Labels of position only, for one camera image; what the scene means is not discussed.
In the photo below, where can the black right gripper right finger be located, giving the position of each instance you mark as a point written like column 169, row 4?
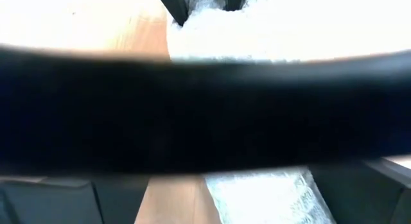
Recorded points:
column 369, row 198

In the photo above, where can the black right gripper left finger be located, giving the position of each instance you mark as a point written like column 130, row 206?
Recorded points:
column 64, row 201

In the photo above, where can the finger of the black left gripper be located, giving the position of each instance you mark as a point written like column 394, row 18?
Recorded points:
column 235, row 1
column 176, row 7

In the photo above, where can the grey waffle microfiber towel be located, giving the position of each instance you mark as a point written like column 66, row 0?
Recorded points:
column 273, row 34

